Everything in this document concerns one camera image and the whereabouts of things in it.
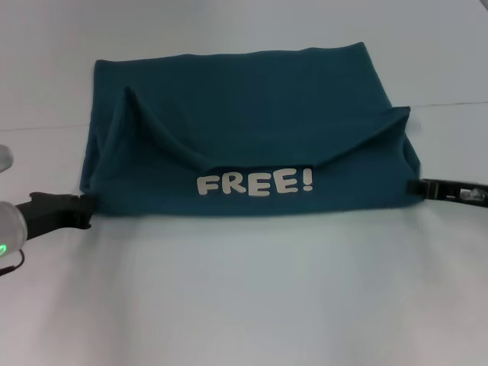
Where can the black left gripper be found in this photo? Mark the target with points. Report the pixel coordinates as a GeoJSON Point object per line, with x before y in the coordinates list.
{"type": "Point", "coordinates": [49, 215]}

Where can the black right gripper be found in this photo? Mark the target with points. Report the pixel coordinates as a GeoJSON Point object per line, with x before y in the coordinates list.
{"type": "Point", "coordinates": [457, 193]}

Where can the teal blue shirt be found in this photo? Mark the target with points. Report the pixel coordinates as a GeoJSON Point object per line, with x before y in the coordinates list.
{"type": "Point", "coordinates": [248, 114]}

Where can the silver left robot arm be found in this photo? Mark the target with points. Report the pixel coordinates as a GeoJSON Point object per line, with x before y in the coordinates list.
{"type": "Point", "coordinates": [11, 232]}

